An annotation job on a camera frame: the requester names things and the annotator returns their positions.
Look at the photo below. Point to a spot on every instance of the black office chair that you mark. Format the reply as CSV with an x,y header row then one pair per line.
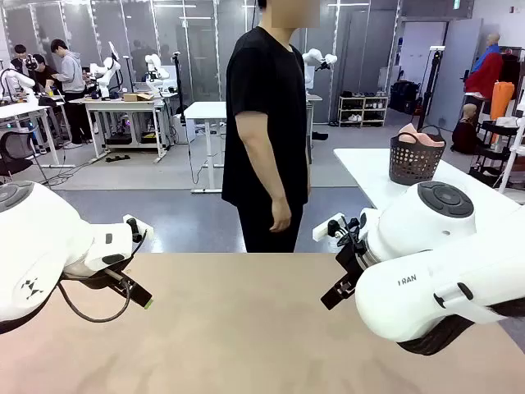
x,y
14,145

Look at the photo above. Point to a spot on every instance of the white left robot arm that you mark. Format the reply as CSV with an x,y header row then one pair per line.
x,y
33,230

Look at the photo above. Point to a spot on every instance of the black power strip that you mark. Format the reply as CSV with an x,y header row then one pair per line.
x,y
119,158

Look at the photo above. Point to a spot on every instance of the seated mannequin in dark red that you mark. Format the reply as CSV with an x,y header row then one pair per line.
x,y
465,135

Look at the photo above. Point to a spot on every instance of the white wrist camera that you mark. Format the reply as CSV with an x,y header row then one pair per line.
x,y
322,230
147,232

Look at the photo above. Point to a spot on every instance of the mannequin in red blue garment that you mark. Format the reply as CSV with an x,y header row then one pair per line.
x,y
486,74

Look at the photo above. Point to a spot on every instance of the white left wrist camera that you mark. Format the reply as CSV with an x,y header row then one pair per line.
x,y
147,232

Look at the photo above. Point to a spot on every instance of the person in black t-shirt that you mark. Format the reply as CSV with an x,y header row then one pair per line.
x,y
262,82

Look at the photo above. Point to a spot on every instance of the bystander in black shirt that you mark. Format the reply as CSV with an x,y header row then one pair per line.
x,y
47,76

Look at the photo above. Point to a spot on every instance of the large white table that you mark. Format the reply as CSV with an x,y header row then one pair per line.
x,y
369,172

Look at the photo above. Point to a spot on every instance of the black slippers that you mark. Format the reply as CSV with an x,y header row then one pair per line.
x,y
320,136

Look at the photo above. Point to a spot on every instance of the pink towel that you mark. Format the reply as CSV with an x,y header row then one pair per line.
x,y
430,141

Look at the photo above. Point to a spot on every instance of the person's right hand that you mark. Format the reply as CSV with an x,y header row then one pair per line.
x,y
282,213

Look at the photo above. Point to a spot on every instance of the black camera pole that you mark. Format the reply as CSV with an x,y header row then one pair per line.
x,y
178,82

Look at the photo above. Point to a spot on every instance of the person's right forearm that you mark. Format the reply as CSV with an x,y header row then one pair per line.
x,y
262,172

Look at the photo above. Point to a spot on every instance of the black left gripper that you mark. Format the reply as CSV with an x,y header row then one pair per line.
x,y
94,282

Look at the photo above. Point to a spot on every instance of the white shoe rack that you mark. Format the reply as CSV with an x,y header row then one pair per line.
x,y
363,97

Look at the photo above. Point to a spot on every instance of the orange fabric roll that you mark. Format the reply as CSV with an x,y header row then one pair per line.
x,y
502,98

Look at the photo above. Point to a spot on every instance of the long white robot desk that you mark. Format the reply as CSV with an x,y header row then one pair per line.
x,y
119,103

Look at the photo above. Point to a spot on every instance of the white panel on stand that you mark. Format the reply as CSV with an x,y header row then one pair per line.
x,y
114,50

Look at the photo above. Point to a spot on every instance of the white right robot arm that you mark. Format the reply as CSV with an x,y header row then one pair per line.
x,y
430,287

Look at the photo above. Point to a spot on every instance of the black bags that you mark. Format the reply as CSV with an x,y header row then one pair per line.
x,y
404,96

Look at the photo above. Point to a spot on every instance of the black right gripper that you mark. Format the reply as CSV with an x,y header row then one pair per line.
x,y
353,260

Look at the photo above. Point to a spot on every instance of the white desk with equipment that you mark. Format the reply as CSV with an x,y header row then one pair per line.
x,y
20,108

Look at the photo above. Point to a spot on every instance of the cardboard box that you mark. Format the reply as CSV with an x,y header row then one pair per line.
x,y
135,97

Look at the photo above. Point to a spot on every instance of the black utility cart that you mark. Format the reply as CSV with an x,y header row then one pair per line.
x,y
496,126

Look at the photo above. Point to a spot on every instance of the small white standing desk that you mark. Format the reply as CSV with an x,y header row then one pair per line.
x,y
205,111

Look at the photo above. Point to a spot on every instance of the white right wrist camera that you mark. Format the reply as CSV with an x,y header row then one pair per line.
x,y
322,230

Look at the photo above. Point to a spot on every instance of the dark grey perforated basket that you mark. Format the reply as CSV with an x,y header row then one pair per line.
x,y
414,164

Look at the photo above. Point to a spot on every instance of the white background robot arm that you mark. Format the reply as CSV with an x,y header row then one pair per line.
x,y
153,61
108,67
20,80
313,55

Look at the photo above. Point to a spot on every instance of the white rack frame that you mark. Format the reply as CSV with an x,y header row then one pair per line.
x,y
508,168

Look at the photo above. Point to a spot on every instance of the black tripod with white top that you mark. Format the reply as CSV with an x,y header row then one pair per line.
x,y
428,90

